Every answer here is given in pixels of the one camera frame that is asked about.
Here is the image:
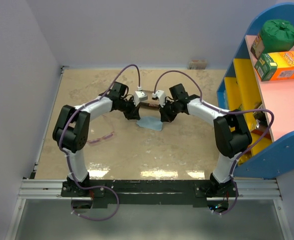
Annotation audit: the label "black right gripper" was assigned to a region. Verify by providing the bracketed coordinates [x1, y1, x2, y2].
[157, 98, 179, 123]

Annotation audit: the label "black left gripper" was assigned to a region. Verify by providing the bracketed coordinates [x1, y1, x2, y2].
[118, 96, 141, 121]

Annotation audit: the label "printed glasses case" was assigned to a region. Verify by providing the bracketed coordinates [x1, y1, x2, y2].
[140, 101, 159, 110]

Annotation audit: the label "light blue cleaning cloth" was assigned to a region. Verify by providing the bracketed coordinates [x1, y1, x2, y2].
[136, 116, 163, 131]

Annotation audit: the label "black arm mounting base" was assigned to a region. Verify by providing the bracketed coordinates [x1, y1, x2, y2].
[61, 179, 236, 208]

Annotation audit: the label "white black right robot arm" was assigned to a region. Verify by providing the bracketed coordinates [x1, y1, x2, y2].
[152, 84, 252, 197]

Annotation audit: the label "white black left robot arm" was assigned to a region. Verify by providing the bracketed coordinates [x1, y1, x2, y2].
[53, 82, 147, 196]

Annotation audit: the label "pink transparent sunglasses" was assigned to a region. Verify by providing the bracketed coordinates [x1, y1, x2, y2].
[87, 125, 115, 145]

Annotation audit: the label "dark foil snack packet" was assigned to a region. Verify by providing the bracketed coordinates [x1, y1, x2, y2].
[250, 102, 271, 140]

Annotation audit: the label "blue pink yellow shelf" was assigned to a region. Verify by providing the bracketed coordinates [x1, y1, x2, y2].
[217, 2, 294, 179]

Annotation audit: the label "small brown printed box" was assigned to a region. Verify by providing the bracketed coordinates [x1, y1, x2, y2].
[250, 34, 264, 59]

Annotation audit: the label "orange green snack box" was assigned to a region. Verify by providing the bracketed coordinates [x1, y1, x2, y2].
[254, 51, 294, 82]

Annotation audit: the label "green wrapped package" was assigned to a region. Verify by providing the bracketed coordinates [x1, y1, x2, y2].
[259, 19, 294, 54]

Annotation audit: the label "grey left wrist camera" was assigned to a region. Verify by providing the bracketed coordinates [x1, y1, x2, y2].
[133, 86, 148, 106]

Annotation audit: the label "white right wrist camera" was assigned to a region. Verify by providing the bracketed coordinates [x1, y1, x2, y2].
[152, 90, 166, 108]

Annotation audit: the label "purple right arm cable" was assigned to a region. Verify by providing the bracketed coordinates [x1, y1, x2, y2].
[153, 70, 275, 216]

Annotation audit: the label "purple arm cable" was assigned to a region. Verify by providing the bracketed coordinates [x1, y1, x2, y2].
[59, 64, 142, 221]
[153, 70, 275, 216]

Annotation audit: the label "aluminium table edge rail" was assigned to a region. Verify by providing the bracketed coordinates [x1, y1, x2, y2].
[28, 65, 69, 180]

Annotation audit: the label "aluminium front frame rail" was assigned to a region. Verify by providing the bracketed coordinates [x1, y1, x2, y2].
[6, 178, 292, 240]

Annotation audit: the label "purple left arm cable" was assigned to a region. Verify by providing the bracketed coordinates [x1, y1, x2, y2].
[59, 64, 142, 221]

